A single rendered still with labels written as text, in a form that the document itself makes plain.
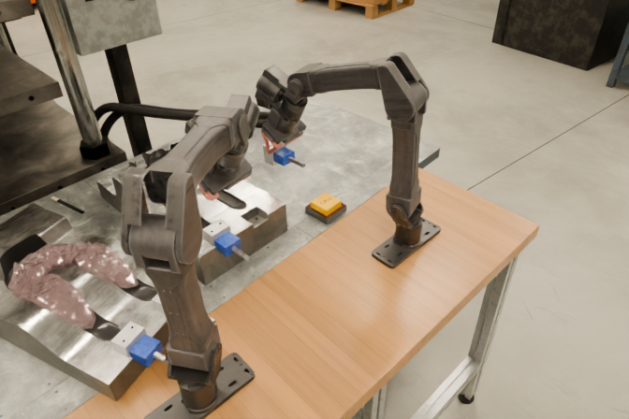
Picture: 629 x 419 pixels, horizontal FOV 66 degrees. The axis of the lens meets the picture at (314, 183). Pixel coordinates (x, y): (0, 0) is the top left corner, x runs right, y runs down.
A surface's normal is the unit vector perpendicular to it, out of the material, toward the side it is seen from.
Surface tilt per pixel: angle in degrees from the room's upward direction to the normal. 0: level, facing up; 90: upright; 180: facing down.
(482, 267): 0
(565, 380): 0
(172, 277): 92
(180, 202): 61
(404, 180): 83
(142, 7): 90
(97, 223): 0
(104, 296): 28
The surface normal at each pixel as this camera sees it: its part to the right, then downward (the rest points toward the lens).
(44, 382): -0.02, -0.82
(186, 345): -0.21, 0.59
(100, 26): 0.73, 0.39
